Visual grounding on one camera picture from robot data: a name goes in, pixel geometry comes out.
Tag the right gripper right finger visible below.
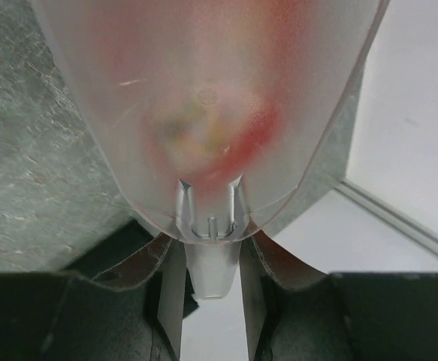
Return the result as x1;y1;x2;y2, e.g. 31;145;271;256
240;232;438;360

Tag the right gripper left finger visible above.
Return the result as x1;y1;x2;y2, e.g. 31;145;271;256
0;235;185;360

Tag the clear plastic scoop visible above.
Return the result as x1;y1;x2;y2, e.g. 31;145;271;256
32;1;388;299

